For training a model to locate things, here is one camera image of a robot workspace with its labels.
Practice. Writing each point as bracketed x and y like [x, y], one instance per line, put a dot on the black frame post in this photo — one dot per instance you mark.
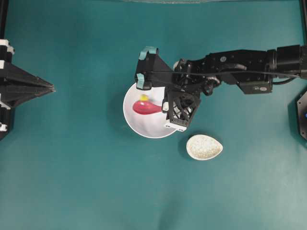
[303, 15]
[3, 16]

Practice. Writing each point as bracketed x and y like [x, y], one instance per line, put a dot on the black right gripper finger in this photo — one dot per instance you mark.
[185, 99]

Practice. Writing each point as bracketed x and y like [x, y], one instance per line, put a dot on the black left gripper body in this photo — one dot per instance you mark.
[6, 112]

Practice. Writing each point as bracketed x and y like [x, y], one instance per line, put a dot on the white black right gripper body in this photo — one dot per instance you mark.
[176, 117]

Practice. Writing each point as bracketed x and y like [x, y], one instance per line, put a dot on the black frame post right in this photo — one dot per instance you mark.
[303, 15]

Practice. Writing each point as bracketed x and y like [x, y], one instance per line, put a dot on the large white bowl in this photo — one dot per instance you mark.
[149, 126]

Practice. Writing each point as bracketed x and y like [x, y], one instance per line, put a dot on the small crackle-glaze dish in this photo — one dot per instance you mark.
[203, 147]

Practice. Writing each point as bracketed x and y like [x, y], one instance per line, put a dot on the red plastic spoon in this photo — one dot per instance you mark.
[146, 108]

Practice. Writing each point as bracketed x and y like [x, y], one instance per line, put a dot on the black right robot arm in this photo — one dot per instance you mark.
[252, 71]

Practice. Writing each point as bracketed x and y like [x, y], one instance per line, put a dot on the black frame post left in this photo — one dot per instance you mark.
[3, 16]

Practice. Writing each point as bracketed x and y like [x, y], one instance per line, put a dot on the yellow hexagonal prism block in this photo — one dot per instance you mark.
[144, 97]

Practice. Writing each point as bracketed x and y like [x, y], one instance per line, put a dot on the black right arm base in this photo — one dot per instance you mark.
[301, 114]

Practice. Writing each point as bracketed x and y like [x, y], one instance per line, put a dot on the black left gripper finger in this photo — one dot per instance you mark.
[23, 86]

